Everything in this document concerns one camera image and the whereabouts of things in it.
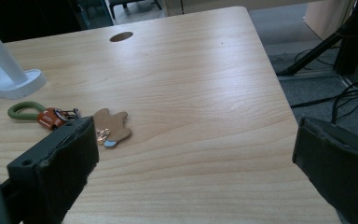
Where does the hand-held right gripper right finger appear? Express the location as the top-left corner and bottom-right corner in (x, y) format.
(292, 116), (358, 224)

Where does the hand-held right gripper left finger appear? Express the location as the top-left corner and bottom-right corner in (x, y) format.
(7, 116), (100, 224)

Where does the keychain with green loop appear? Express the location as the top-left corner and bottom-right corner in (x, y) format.
(7, 101), (132, 149)

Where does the white stand base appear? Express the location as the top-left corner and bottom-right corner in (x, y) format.
(0, 15), (48, 103)

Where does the black tripod stand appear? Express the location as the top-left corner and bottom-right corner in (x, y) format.
(275, 0), (358, 104)

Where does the light wooden cabinet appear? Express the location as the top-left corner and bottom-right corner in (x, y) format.
(303, 0), (357, 41)

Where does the dark chair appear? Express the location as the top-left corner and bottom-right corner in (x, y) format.
(107, 0), (163, 21)

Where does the black floor cable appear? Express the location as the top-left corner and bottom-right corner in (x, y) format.
(290, 79), (358, 125)

